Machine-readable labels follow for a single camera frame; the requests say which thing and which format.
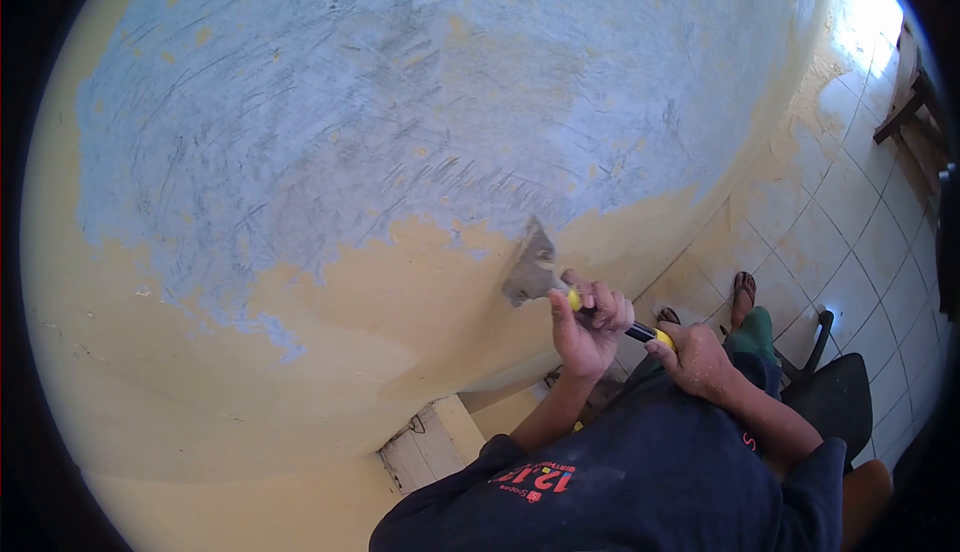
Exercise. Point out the person's left hand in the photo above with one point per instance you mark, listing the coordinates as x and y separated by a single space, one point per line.
587 342

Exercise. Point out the person's right hand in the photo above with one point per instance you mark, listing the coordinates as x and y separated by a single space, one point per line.
697 363

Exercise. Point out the person's left thumb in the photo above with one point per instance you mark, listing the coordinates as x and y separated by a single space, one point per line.
559 309

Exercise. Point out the person's right thumb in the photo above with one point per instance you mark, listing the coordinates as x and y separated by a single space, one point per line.
658 349

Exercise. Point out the person's left fingers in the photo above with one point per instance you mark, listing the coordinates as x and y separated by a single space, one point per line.
604 302

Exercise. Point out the person's legs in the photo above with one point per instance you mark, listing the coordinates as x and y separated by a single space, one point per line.
752 334

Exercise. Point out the person's body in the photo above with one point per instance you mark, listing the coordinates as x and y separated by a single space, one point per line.
645 477

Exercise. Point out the black chair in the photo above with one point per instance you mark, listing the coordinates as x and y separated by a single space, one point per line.
829 398

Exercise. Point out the cream wooden box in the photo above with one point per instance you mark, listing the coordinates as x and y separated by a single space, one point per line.
431 443

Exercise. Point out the brown rounded object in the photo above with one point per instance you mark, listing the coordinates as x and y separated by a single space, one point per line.
865 496

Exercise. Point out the wooden furniture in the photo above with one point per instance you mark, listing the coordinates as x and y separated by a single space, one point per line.
911 106

